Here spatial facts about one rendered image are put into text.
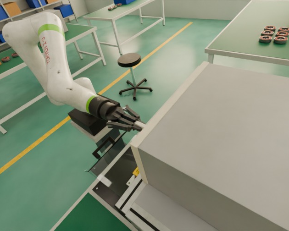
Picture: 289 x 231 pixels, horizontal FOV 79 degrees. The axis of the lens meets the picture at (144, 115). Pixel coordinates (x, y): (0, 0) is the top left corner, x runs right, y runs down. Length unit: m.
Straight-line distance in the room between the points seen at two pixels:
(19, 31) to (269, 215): 1.12
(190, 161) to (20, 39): 0.97
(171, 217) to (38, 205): 1.77
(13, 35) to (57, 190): 1.53
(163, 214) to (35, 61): 0.97
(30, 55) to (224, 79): 0.95
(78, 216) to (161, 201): 0.57
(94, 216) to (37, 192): 1.33
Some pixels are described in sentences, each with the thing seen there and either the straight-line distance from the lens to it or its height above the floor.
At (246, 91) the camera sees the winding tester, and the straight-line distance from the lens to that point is 0.58.
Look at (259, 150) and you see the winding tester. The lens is 0.44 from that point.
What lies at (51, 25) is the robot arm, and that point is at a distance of 1.01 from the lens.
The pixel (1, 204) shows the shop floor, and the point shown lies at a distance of 2.48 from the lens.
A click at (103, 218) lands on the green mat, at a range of 1.00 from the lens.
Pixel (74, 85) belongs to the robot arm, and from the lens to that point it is 0.77.
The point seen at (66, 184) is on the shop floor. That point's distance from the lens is 2.13.
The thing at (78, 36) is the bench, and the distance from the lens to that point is 3.38.
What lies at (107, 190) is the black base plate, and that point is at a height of 0.77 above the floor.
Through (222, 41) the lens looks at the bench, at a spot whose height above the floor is 0.75.
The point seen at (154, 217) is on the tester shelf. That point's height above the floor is 1.11.
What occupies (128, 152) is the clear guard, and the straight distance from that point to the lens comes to 0.73.
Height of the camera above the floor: 1.66
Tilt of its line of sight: 44 degrees down
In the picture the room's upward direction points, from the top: 12 degrees counter-clockwise
